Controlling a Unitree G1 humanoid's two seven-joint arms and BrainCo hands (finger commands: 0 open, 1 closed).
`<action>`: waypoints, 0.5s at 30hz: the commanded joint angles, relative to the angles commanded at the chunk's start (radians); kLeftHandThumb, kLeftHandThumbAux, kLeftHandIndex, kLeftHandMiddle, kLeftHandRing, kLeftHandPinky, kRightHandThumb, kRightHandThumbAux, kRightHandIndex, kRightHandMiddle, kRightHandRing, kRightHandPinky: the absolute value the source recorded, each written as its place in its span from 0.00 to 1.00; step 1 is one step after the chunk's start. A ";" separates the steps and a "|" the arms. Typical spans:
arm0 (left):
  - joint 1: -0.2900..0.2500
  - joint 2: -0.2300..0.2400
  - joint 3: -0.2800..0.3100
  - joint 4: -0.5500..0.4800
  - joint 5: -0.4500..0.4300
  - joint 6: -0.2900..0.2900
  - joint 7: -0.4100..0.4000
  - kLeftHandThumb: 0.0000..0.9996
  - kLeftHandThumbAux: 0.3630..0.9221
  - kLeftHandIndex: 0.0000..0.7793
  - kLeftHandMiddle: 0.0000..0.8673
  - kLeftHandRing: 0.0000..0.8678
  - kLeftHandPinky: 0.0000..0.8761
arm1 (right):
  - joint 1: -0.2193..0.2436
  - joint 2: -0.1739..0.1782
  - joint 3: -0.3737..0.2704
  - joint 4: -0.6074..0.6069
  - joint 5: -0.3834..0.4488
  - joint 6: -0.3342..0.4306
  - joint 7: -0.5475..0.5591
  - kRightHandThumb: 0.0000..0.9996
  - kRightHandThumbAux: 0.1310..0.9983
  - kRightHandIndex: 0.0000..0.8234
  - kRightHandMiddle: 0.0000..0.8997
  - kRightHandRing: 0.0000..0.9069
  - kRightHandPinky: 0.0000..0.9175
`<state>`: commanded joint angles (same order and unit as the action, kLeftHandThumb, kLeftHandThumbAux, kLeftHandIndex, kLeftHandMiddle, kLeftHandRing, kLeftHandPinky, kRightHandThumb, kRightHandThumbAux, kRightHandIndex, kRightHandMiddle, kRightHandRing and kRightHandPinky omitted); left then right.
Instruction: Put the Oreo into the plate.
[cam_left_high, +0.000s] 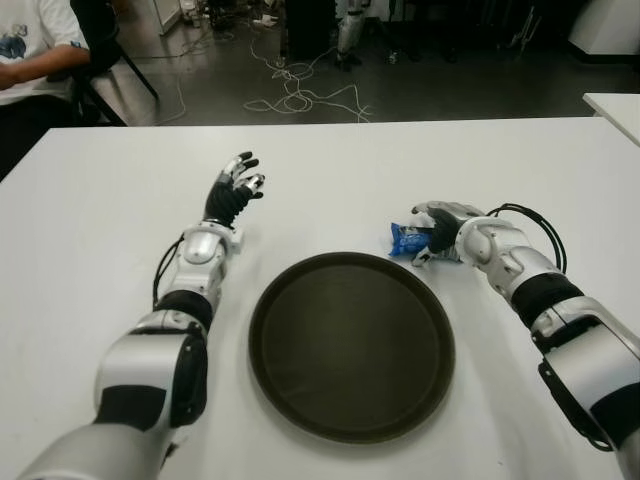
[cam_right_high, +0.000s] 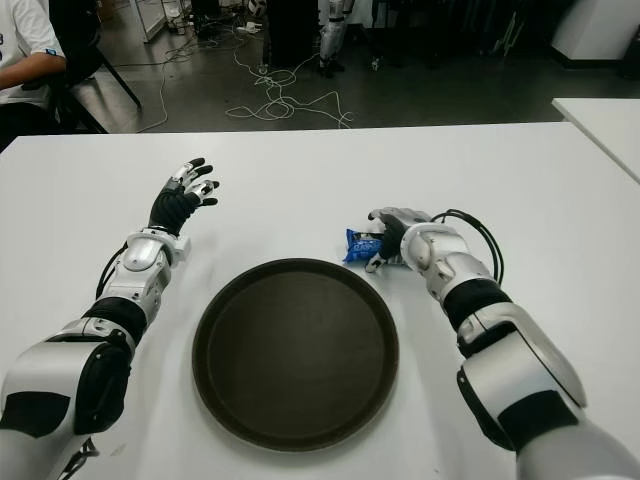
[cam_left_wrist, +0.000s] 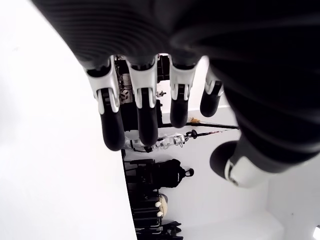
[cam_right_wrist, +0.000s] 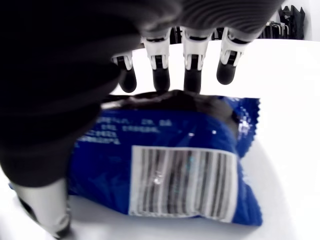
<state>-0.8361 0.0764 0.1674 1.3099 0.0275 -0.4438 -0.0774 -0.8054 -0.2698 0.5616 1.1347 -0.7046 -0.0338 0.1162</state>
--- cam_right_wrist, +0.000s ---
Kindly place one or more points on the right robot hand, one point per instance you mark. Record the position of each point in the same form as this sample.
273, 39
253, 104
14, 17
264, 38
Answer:
62, 75

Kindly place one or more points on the blue Oreo packet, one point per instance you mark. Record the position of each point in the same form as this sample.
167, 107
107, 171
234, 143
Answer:
162, 150

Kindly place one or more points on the black bag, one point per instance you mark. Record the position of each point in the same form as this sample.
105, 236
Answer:
293, 22

